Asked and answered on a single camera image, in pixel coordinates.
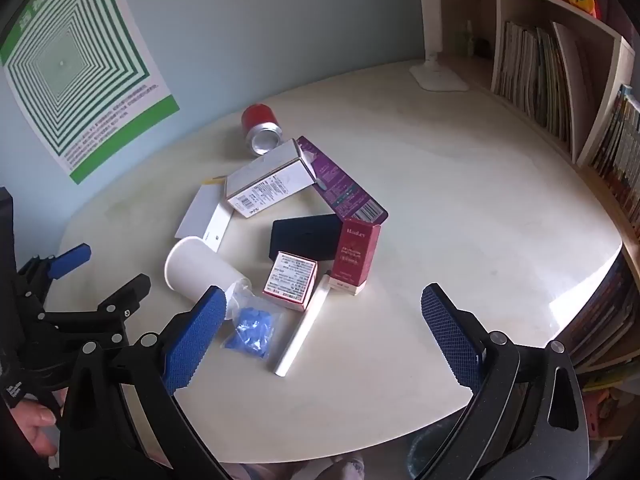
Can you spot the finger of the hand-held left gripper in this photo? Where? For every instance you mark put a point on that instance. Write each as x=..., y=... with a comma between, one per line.
x=125, y=297
x=70, y=260

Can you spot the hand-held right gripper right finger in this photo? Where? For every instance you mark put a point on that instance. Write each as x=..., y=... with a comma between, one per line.
x=450, y=340

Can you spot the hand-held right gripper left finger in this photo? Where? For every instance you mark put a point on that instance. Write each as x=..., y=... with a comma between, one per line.
x=195, y=340

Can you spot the plastic bag of blue pieces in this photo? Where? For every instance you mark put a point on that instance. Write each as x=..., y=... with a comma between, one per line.
x=252, y=330

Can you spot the white paper cup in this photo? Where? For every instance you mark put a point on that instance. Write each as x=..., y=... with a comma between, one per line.
x=200, y=270

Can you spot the white tube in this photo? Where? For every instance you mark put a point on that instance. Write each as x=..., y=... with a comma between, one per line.
x=300, y=335

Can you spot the white paper card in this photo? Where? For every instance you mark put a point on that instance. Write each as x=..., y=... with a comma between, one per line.
x=197, y=215

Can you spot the small red and white box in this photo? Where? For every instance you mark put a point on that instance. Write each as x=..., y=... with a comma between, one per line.
x=290, y=277

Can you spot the white paper strip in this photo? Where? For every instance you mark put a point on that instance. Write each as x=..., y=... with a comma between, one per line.
x=220, y=227

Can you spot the tall red carton box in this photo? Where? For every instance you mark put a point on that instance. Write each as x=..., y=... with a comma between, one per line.
x=355, y=252

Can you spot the dark blue case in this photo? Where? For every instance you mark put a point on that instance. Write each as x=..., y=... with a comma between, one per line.
x=305, y=232

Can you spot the white floral carton box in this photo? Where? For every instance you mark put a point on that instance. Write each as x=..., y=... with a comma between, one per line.
x=270, y=180

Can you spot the purple blister card package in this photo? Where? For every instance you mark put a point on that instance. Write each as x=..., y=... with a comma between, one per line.
x=347, y=192

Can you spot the red drink can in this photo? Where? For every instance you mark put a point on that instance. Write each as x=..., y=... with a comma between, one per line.
x=257, y=117

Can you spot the person's left hand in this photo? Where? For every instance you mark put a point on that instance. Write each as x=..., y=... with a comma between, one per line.
x=32, y=422

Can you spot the row of dark books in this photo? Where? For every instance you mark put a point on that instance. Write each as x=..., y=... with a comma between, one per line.
x=605, y=310

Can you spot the row of colourful books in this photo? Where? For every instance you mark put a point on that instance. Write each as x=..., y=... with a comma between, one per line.
x=620, y=160

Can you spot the white desk lamp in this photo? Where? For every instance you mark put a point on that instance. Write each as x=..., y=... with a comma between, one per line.
x=439, y=74

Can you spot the wooden bookshelf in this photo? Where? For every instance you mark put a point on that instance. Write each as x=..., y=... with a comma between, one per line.
x=595, y=110

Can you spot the row of thin booklets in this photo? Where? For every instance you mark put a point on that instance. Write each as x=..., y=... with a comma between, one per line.
x=530, y=80

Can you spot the green striped wall poster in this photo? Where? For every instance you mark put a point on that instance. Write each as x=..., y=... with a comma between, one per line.
x=65, y=60

